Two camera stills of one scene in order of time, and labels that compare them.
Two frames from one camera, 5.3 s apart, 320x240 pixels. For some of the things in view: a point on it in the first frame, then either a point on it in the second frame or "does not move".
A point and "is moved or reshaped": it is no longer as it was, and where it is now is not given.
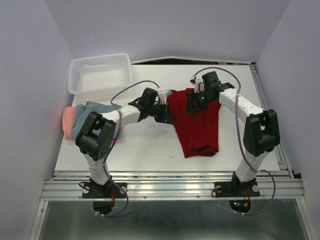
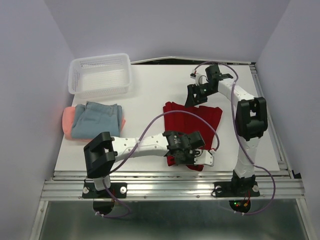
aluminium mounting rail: [68, 184] does not move
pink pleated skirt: [67, 119] does not move
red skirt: [197, 132] is moved or reshaped
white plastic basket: [99, 77] does not move
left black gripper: [166, 117] -> [191, 161]
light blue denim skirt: [81, 110] does not move
